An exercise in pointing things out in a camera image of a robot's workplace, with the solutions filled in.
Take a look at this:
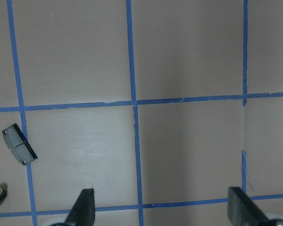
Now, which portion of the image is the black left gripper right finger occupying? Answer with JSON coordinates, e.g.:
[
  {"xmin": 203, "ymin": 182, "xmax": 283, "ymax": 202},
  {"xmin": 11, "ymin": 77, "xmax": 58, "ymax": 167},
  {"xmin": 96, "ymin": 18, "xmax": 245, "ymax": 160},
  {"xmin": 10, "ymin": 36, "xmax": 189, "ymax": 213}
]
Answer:
[{"xmin": 227, "ymin": 187, "xmax": 274, "ymax": 226}]

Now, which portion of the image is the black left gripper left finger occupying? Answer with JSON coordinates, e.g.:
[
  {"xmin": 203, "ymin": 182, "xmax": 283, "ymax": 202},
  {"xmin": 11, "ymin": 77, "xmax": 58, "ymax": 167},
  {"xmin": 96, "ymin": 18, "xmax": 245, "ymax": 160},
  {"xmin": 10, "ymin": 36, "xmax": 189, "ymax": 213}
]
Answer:
[{"xmin": 64, "ymin": 188, "xmax": 95, "ymax": 226}]

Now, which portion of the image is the grey brake pad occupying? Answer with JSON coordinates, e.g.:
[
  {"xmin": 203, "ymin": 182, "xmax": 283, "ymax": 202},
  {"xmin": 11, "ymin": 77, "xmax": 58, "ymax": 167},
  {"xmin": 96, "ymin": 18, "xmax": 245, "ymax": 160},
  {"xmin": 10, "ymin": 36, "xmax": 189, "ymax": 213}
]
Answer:
[{"xmin": 2, "ymin": 124, "xmax": 38, "ymax": 166}]

